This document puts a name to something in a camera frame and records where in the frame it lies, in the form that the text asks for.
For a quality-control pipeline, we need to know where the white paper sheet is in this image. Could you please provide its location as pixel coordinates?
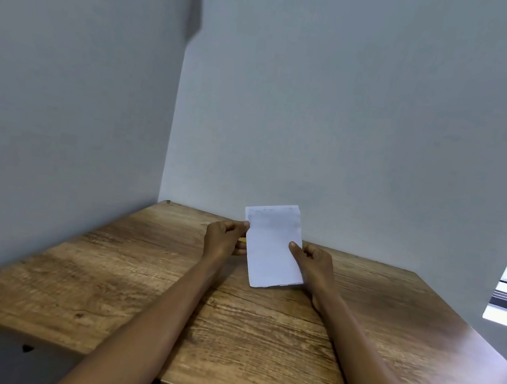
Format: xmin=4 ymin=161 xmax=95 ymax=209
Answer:
xmin=234 ymin=198 xmax=316 ymax=295

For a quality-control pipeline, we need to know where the person's left forearm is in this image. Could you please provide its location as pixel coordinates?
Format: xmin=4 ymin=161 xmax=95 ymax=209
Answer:
xmin=49 ymin=234 xmax=226 ymax=384

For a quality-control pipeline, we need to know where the wooden table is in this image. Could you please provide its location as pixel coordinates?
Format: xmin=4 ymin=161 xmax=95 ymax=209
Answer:
xmin=0 ymin=177 xmax=507 ymax=384

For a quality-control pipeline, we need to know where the person's right hand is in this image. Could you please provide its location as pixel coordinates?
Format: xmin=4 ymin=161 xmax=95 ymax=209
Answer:
xmin=280 ymin=240 xmax=345 ymax=315

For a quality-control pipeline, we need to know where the person's right forearm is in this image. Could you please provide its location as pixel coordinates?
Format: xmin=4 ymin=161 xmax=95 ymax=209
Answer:
xmin=301 ymin=287 xmax=468 ymax=384

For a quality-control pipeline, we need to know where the person's left hand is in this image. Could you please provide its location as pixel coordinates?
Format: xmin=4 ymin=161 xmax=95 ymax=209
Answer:
xmin=201 ymin=215 xmax=252 ymax=265

